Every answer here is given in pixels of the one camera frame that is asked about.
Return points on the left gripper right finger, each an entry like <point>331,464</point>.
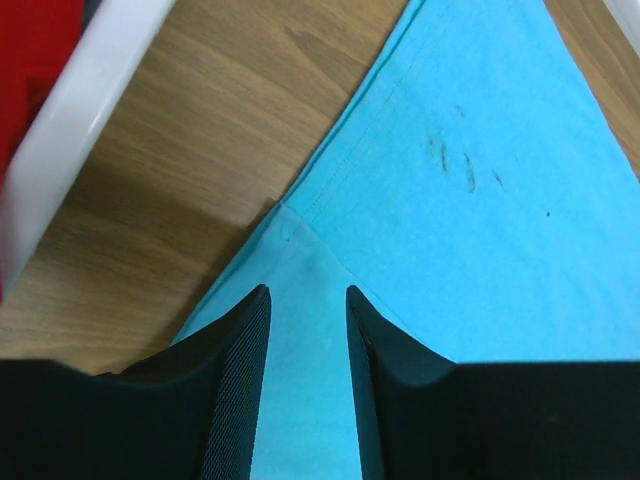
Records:
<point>421,416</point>

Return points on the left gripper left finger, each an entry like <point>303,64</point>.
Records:
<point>187,412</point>

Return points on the cyan t shirt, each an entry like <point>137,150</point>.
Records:
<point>474,191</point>

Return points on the white plastic laundry basket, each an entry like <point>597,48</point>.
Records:
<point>58,142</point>

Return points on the red t shirt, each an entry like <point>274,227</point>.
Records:
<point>37,39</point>

